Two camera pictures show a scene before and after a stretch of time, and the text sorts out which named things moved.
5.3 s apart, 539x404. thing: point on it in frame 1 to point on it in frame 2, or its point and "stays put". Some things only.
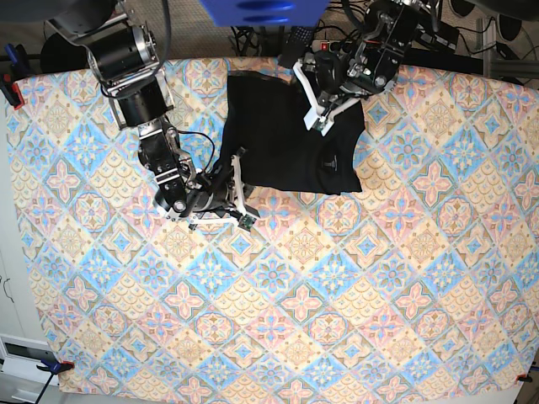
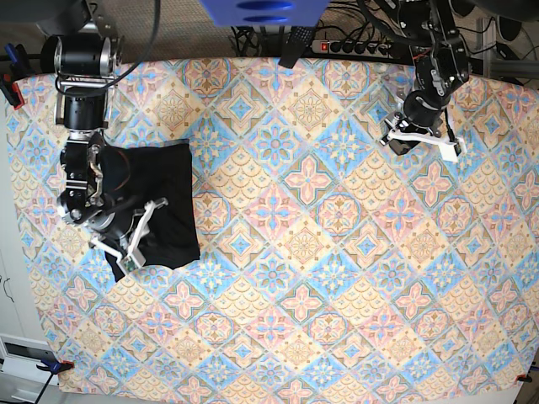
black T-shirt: x=276 y=150 to x=145 y=172
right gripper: x=317 y=121 to x=402 y=136
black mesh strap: x=296 y=41 stays put
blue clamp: x=56 y=366 stays put
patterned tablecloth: x=427 y=282 stays put
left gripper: x=241 y=216 to x=133 y=258
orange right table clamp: x=522 y=377 stays put
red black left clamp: x=18 y=64 stays put
